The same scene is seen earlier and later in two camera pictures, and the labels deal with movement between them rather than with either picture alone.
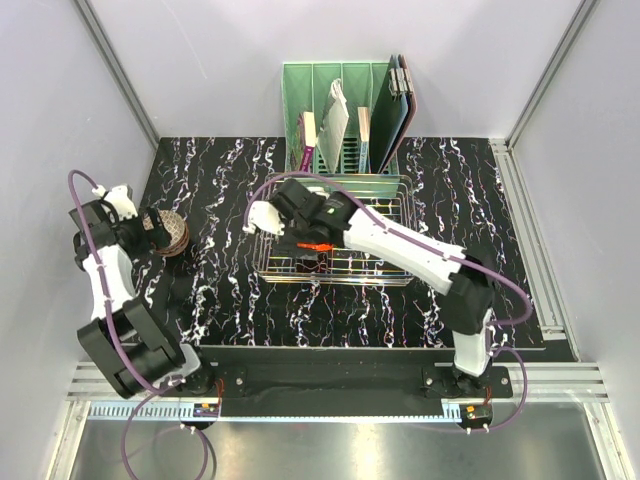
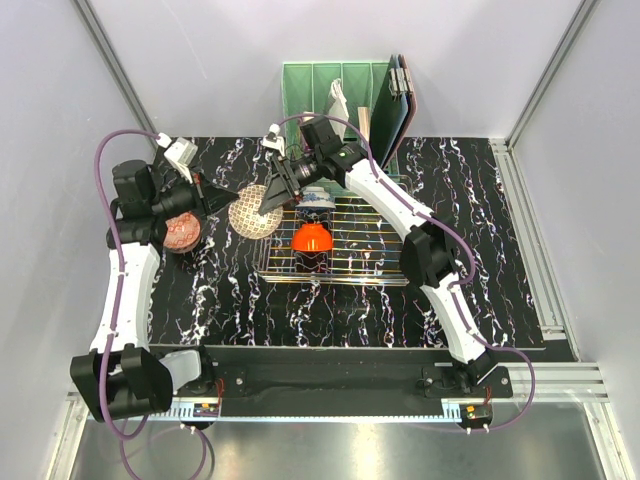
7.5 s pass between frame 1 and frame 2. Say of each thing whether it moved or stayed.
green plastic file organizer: stayed
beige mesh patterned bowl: moved
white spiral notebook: stayed
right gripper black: moved
